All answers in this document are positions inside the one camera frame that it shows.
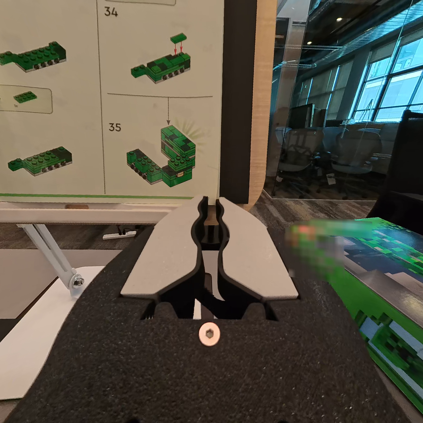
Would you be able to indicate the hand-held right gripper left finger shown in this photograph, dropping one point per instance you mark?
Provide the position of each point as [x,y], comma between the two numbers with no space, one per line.
[165,257]

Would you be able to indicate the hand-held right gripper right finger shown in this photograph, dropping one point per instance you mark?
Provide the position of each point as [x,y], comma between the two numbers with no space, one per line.
[257,261]

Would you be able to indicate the grey desk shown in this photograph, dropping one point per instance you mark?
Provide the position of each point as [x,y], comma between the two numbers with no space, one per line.
[26,274]

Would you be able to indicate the white power strip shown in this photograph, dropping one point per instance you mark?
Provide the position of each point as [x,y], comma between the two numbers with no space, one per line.
[115,235]

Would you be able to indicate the grey mesh office chair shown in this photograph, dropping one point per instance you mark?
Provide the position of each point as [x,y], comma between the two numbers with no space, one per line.
[299,155]
[357,158]

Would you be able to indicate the green brick set box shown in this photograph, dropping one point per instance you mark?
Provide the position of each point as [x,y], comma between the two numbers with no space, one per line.
[380,264]

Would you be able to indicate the white book stand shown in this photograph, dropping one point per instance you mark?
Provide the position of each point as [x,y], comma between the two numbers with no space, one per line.
[33,330]

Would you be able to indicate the brick building instruction booklet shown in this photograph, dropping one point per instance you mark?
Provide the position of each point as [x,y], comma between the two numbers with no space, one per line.
[66,115]

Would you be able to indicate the black screen panel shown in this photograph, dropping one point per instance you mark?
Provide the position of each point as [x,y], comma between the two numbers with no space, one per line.
[406,165]

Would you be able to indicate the large office window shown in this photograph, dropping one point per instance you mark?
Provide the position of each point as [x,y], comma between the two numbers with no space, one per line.
[396,89]

